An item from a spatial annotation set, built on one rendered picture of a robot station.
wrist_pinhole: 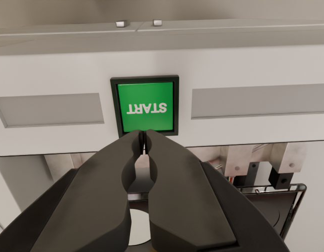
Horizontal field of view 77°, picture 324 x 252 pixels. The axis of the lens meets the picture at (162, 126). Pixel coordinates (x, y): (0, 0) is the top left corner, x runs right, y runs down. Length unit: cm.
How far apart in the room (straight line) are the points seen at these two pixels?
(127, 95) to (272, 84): 13
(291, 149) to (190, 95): 19
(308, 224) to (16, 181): 62
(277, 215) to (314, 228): 26
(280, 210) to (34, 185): 38
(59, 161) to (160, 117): 17
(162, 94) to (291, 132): 14
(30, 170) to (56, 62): 16
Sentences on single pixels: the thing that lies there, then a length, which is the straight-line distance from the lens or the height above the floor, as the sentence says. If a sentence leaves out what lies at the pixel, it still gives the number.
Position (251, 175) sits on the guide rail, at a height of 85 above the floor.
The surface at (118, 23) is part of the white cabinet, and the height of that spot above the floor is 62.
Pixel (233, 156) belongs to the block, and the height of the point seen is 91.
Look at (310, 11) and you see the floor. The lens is 138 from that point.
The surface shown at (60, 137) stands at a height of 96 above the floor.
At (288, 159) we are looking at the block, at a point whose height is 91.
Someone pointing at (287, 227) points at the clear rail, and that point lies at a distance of 47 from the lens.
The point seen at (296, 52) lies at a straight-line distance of 21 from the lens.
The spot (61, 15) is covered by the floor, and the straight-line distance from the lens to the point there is 121.
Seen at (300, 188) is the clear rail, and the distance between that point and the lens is 41.
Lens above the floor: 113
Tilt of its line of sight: 61 degrees down
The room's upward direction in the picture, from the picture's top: 174 degrees clockwise
